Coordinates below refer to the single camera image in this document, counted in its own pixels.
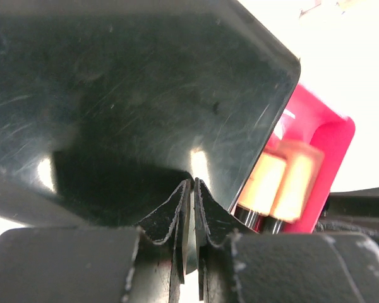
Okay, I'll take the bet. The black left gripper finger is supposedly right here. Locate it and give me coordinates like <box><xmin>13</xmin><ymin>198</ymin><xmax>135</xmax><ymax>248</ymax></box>
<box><xmin>0</xmin><ymin>180</ymin><xmax>191</xmax><ymax>302</ymax></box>

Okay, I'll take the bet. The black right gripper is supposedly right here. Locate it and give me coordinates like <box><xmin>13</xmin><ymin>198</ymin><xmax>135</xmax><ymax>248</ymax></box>
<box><xmin>194</xmin><ymin>179</ymin><xmax>379</xmax><ymax>302</ymax></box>

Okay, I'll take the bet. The beige foundation tube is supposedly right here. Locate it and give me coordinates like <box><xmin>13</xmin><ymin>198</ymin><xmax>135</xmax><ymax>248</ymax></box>
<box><xmin>265</xmin><ymin>140</ymin><xmax>324</xmax><ymax>234</ymax></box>

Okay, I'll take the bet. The black drawer organizer cabinet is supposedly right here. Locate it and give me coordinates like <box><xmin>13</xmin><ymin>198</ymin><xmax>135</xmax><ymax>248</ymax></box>
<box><xmin>0</xmin><ymin>1</ymin><xmax>301</xmax><ymax>226</ymax></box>

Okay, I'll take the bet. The pink top drawer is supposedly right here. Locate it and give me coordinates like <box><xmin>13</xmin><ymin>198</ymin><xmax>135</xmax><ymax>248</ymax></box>
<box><xmin>253</xmin><ymin>85</ymin><xmax>355</xmax><ymax>233</ymax></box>

